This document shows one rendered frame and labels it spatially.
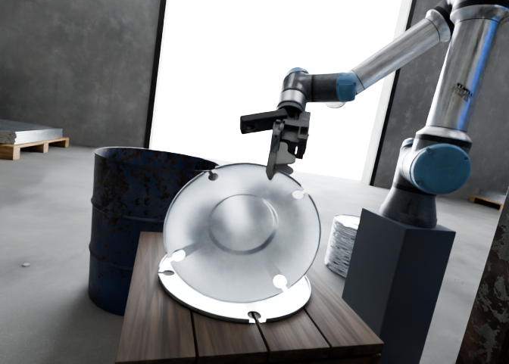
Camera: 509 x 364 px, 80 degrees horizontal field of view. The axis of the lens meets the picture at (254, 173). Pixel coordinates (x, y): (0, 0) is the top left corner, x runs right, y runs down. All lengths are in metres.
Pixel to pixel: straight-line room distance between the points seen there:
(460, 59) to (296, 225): 0.52
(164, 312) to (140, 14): 4.52
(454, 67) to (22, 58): 4.86
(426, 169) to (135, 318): 0.64
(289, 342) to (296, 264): 0.12
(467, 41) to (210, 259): 0.70
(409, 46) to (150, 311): 0.86
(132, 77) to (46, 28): 1.16
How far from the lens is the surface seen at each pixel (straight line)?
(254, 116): 0.71
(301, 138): 0.67
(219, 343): 0.46
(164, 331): 0.47
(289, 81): 0.81
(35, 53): 5.06
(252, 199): 0.59
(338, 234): 1.60
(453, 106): 0.81
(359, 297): 1.03
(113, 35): 4.82
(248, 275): 0.53
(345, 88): 0.80
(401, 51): 0.96
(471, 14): 0.87
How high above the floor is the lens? 0.64
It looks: 9 degrees down
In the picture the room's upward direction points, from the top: 10 degrees clockwise
